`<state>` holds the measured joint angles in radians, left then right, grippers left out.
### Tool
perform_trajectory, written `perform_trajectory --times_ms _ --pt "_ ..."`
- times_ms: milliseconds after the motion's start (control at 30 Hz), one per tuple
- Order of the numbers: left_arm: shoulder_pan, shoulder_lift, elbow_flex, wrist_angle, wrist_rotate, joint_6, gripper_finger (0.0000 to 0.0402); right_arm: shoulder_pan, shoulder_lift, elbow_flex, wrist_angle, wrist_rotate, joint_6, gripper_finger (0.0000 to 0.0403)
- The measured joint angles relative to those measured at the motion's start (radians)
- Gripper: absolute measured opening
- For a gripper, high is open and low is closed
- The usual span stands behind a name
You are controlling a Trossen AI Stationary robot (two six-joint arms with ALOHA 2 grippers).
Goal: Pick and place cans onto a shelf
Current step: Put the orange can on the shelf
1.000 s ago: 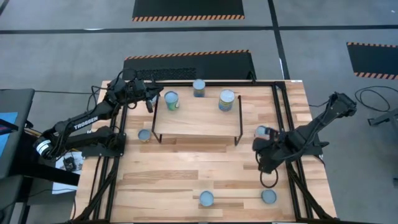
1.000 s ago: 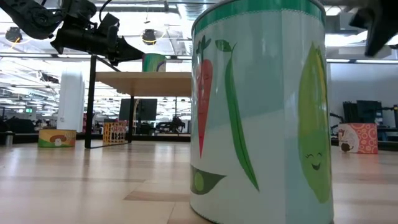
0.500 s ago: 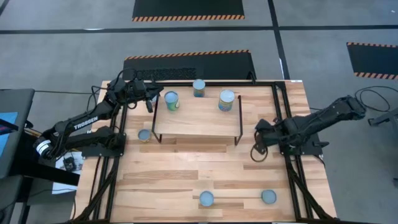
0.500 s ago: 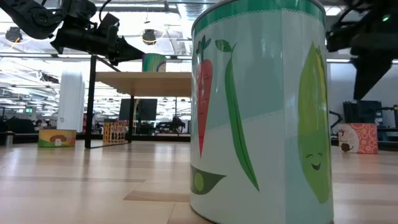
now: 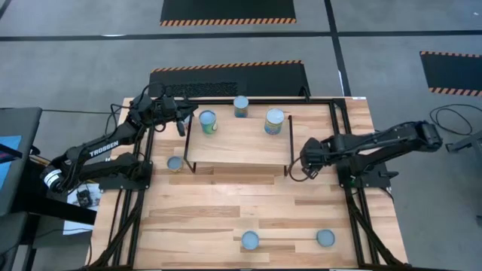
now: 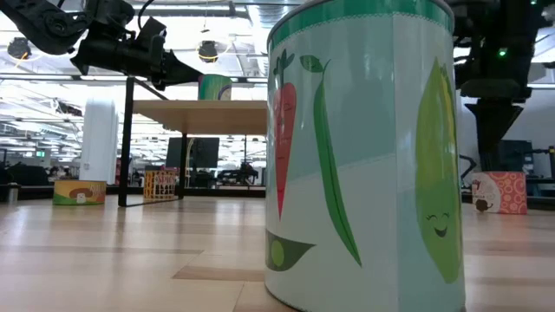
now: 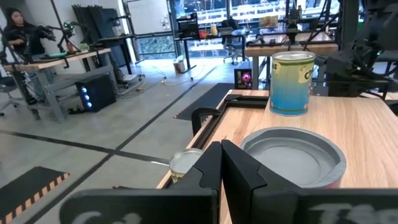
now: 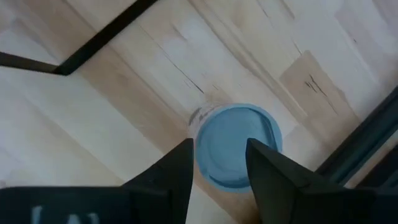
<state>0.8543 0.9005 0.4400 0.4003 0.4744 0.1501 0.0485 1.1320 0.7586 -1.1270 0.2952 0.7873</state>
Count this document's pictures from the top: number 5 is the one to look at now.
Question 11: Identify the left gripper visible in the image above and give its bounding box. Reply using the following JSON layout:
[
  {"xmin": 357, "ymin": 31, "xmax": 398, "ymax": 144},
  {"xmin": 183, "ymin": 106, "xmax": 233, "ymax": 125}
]
[{"xmin": 160, "ymin": 96, "xmax": 200, "ymax": 138}]

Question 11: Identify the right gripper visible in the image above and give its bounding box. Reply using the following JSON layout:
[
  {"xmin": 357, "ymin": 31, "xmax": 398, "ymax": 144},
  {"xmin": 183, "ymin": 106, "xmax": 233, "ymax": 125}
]
[{"xmin": 300, "ymin": 137, "xmax": 331, "ymax": 181}]

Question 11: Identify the blue labelled tin can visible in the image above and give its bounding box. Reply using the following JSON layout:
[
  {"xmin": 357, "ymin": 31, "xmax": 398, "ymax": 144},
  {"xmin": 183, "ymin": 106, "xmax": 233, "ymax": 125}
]
[{"xmin": 233, "ymin": 95, "xmax": 250, "ymax": 119}]

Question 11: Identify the green can with purple arc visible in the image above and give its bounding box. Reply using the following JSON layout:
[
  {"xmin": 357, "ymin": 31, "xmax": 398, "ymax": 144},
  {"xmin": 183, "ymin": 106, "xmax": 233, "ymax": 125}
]
[{"xmin": 198, "ymin": 109, "xmax": 218, "ymax": 136}]

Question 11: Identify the black floor cable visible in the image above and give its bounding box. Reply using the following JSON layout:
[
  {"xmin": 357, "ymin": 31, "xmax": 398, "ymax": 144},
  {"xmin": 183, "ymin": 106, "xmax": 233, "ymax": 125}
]
[{"xmin": 429, "ymin": 103, "xmax": 482, "ymax": 137}]

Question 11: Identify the black table beam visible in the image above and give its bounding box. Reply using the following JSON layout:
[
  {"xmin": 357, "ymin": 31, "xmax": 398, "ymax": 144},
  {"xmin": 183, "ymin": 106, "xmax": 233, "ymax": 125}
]
[{"xmin": 22, "ymin": 187, "xmax": 97, "ymax": 226}]

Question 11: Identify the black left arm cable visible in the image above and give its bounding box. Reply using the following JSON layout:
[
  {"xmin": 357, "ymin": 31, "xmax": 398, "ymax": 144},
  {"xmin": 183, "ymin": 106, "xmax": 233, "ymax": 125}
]
[{"xmin": 139, "ymin": 81, "xmax": 169, "ymax": 101}]

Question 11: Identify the black table frame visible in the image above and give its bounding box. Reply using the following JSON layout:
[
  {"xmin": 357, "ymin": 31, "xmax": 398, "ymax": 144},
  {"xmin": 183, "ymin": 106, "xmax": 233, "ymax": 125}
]
[{"xmin": 88, "ymin": 96, "xmax": 406, "ymax": 271}]

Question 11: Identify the short teal can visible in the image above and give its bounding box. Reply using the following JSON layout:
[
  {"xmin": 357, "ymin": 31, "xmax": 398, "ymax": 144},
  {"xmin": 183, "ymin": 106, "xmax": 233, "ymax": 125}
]
[{"xmin": 316, "ymin": 228, "xmax": 336, "ymax": 248}]

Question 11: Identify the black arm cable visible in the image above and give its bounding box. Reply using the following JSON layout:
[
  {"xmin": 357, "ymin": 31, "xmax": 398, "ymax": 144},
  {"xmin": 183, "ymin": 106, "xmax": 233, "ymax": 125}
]
[
  {"xmin": 139, "ymin": 81, "xmax": 169, "ymax": 101},
  {"xmin": 287, "ymin": 155, "xmax": 304, "ymax": 183}
]

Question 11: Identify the black hazard striped floor mat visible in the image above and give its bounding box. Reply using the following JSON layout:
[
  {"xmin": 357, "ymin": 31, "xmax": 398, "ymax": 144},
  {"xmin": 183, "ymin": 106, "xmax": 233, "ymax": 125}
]
[
  {"xmin": 419, "ymin": 50, "xmax": 482, "ymax": 98},
  {"xmin": 148, "ymin": 59, "xmax": 312, "ymax": 98},
  {"xmin": 159, "ymin": 0, "xmax": 297, "ymax": 27}
]

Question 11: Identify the mushroom print short can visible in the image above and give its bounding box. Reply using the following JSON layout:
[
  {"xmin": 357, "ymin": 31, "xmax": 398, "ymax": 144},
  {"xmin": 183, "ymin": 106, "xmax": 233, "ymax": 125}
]
[{"xmin": 166, "ymin": 155, "xmax": 185, "ymax": 174}]

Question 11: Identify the vegetable print tall can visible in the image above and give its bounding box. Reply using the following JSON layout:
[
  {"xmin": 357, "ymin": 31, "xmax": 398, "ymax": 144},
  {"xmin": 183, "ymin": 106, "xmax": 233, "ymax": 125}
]
[{"xmin": 240, "ymin": 230, "xmax": 261, "ymax": 251}]

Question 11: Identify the blue screen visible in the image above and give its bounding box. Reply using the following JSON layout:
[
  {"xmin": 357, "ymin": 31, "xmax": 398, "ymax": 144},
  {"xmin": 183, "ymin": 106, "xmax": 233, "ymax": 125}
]
[{"xmin": 0, "ymin": 134, "xmax": 23, "ymax": 191}]

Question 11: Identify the small black device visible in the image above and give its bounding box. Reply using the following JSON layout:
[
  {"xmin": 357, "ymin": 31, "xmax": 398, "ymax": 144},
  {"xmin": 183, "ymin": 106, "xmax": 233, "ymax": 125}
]
[{"xmin": 75, "ymin": 189, "xmax": 93, "ymax": 208}]

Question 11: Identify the wooden shelf with black legs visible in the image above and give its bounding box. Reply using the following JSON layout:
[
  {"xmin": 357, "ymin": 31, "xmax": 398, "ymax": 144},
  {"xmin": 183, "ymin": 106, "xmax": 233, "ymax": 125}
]
[{"xmin": 182, "ymin": 103, "xmax": 295, "ymax": 178}]

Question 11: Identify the blue and yellow gradient can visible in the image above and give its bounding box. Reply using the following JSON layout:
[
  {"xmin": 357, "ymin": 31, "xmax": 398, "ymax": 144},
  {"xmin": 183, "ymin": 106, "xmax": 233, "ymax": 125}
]
[{"xmin": 264, "ymin": 108, "xmax": 285, "ymax": 136}]

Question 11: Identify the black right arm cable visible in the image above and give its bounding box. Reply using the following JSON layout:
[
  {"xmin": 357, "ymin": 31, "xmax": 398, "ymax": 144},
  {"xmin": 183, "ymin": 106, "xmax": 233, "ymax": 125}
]
[{"xmin": 287, "ymin": 155, "xmax": 304, "ymax": 183}]

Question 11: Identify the grey stand foot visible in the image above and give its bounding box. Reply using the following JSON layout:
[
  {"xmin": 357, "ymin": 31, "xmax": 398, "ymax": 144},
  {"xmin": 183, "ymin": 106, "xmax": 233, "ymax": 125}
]
[{"xmin": 445, "ymin": 129, "xmax": 482, "ymax": 154}]

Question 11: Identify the white paper sheet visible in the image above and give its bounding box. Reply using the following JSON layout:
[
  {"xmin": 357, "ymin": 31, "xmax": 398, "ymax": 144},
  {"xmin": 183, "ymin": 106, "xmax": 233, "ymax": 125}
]
[{"xmin": 62, "ymin": 183, "xmax": 103, "ymax": 236}]

